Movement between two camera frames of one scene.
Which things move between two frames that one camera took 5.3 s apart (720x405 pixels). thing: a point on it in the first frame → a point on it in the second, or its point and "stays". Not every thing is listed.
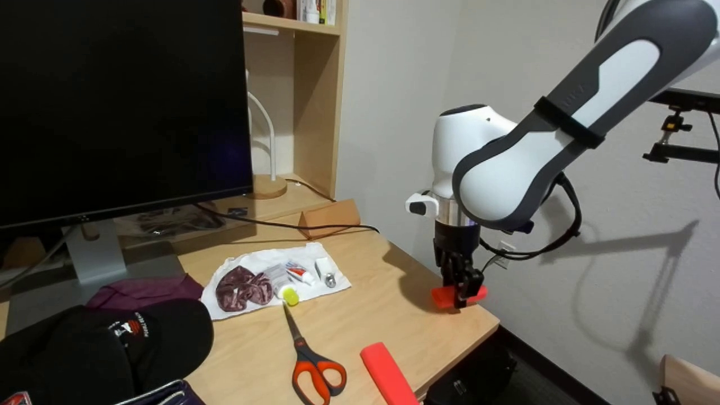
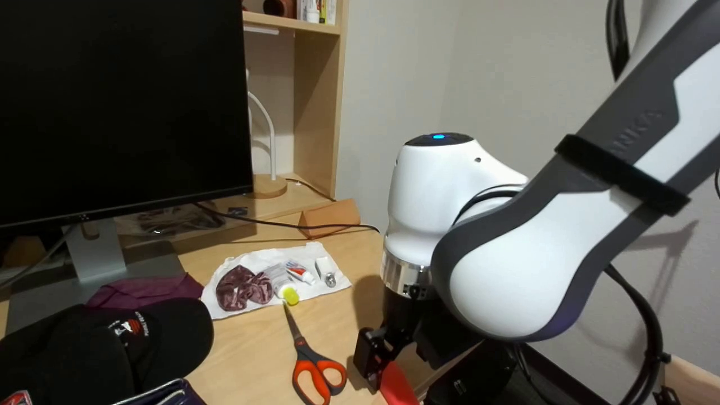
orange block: (390, 381) stays
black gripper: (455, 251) → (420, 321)
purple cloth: (121, 296) stays
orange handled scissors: (313, 379) stays
